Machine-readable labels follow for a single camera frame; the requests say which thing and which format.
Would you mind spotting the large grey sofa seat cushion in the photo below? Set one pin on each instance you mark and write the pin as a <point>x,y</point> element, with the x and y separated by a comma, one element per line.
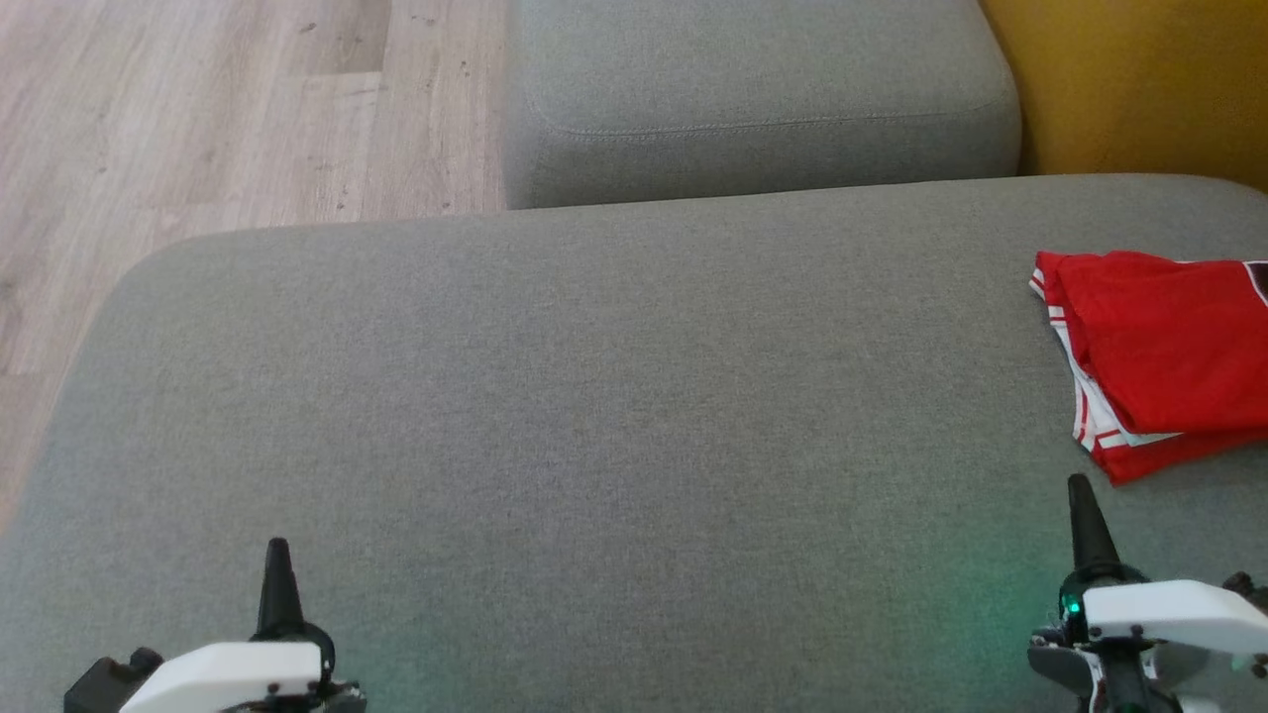
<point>594,446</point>

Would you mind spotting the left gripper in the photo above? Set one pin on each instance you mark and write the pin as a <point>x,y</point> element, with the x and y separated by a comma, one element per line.
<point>228,678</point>

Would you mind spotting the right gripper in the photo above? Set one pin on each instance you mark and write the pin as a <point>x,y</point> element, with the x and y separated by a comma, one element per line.
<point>1179,619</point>

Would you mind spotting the red jersey white sleeves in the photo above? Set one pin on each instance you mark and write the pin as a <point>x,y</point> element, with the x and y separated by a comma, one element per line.
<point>1169,337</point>

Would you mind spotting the red shorts white side stripe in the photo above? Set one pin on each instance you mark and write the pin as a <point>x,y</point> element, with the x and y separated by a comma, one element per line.
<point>1189,454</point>

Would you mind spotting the large yellow sofa backrest cushion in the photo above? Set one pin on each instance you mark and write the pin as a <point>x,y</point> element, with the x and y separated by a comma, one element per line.
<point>1139,79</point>

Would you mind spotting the medium grey sofa seat cushion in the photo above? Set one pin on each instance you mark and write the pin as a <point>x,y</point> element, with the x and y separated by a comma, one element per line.
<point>763,99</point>

